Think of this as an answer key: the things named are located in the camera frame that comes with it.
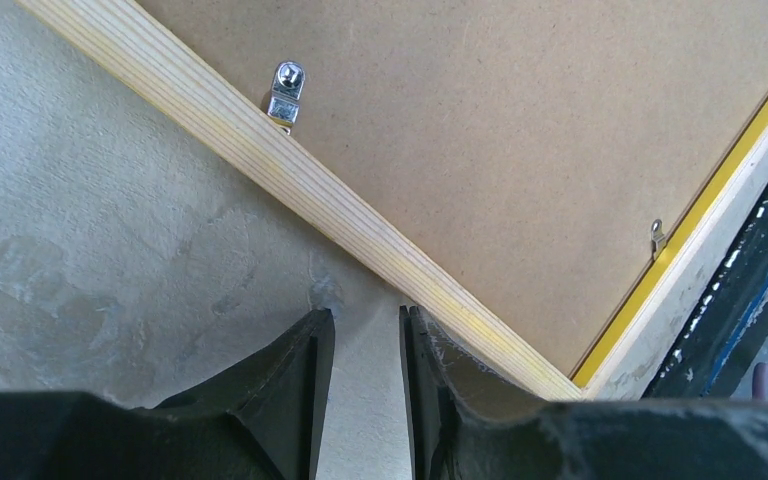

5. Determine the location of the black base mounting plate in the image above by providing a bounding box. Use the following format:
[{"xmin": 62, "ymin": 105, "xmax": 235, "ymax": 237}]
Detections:
[{"xmin": 644, "ymin": 184, "xmax": 768, "ymax": 398}]

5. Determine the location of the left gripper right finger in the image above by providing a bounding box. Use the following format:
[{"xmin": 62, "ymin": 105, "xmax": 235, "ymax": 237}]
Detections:
[{"xmin": 399, "ymin": 306, "xmax": 768, "ymax": 479}]

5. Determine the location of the brown backing board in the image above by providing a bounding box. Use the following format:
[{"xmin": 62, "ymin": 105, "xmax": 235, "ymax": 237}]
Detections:
[{"xmin": 144, "ymin": 1, "xmax": 768, "ymax": 374}]

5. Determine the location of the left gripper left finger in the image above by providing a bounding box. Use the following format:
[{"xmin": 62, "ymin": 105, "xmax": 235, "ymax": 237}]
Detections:
[{"xmin": 0, "ymin": 310, "xmax": 335, "ymax": 479}]

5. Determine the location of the small silver turn clip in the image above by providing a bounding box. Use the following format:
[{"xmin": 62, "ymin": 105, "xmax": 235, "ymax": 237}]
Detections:
[{"xmin": 650, "ymin": 219, "xmax": 667, "ymax": 261}]

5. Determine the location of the yellow picture frame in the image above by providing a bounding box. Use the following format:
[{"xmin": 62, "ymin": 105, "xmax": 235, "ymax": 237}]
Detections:
[{"xmin": 25, "ymin": 1, "xmax": 768, "ymax": 400}]

